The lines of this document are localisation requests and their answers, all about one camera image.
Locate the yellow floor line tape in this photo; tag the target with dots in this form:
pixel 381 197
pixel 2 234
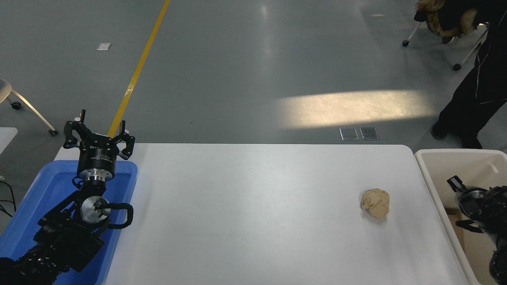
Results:
pixel 138 68

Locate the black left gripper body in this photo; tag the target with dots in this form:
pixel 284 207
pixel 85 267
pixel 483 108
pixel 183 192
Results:
pixel 97 155

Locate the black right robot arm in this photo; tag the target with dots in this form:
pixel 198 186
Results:
pixel 499 211

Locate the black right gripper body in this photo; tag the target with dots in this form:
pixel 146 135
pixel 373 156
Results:
pixel 473 204

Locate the small white side table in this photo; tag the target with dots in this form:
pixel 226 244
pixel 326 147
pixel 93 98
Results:
pixel 6 138

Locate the tan paper ball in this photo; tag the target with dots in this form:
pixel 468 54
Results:
pixel 375 203

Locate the metal floor plate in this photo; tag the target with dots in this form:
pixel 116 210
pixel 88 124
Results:
pixel 349 134
pixel 369 133

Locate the large pale plastic bin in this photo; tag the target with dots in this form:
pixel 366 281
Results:
pixel 443 170

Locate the person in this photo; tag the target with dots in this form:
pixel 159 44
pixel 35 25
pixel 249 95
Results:
pixel 489 79

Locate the white wheeled chair frame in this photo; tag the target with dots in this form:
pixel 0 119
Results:
pixel 457 67

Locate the black coat with fur trim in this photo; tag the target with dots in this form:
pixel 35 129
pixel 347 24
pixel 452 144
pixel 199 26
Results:
pixel 449 18

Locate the white chair with casters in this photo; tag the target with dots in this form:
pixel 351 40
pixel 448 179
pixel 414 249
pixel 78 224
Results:
pixel 16 105

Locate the blue plastic tray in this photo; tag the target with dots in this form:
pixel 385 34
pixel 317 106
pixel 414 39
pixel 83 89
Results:
pixel 43 186

